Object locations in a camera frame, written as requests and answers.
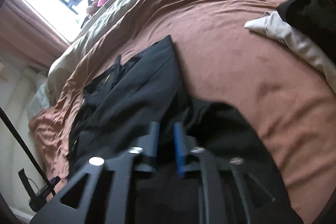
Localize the folded cream garment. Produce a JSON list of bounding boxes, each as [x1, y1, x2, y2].
[[244, 11, 335, 91]]

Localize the black trousers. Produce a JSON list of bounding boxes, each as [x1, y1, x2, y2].
[[68, 37, 281, 223]]

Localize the folded black garment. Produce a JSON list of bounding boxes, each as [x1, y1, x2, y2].
[[276, 0, 336, 61]]

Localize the terracotta bed sheet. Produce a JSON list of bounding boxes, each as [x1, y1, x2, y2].
[[30, 0, 335, 223]]

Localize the beige duvet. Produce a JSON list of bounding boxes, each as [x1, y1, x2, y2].
[[45, 0, 137, 106]]

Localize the pale grey pillow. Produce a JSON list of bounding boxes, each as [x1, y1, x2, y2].
[[27, 84, 50, 120]]

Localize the pink curtain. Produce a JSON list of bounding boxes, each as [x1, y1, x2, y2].
[[1, 0, 70, 71]]

